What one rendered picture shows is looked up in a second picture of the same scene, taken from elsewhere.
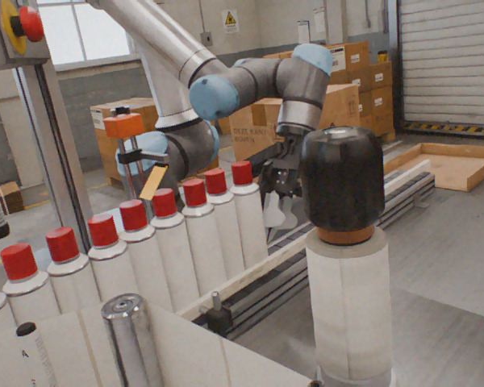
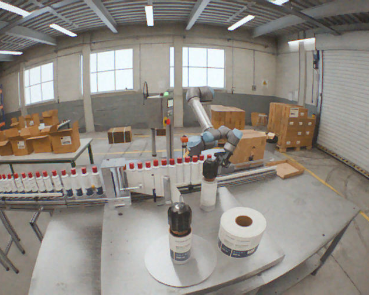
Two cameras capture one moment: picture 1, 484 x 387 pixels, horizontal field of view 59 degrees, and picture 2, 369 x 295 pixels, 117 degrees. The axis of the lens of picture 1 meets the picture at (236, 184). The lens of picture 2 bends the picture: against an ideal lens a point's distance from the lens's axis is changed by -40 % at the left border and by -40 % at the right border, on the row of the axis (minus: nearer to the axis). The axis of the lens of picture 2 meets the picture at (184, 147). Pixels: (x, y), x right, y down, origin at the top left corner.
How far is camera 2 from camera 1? 63 cm
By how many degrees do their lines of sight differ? 23
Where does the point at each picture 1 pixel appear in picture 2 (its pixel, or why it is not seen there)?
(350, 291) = (205, 189)
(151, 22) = (200, 114)
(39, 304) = (157, 171)
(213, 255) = (195, 174)
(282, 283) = not seen: hidden behind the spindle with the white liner
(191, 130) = not seen: hidden behind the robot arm
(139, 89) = (224, 100)
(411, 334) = (225, 203)
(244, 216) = not seen: hidden behind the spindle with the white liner
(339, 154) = (207, 164)
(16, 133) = (177, 107)
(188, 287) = (187, 178)
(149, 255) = (180, 169)
